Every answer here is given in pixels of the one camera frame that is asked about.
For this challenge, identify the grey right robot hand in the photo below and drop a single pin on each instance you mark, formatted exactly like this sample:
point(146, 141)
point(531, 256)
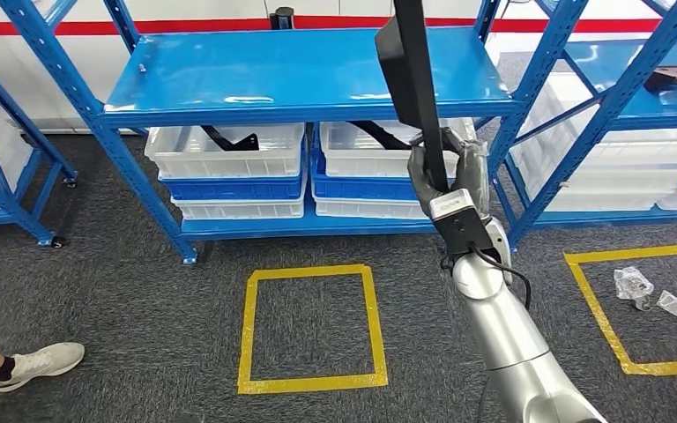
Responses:
point(476, 175)

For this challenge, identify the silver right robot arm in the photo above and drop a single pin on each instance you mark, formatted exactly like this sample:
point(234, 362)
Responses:
point(508, 338)

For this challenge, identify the small white bolt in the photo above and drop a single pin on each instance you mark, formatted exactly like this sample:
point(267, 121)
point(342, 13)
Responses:
point(142, 68)

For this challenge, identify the person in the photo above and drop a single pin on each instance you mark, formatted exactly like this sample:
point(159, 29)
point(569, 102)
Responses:
point(40, 362)

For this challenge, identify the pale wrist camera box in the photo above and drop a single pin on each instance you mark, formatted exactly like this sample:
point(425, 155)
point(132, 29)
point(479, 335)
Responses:
point(461, 225)

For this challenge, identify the black bracket part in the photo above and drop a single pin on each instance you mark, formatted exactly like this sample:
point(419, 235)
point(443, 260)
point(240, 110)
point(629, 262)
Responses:
point(233, 143)
point(382, 137)

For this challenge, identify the black cylindrical barrier post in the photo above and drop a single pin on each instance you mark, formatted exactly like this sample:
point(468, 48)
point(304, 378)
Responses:
point(282, 17)

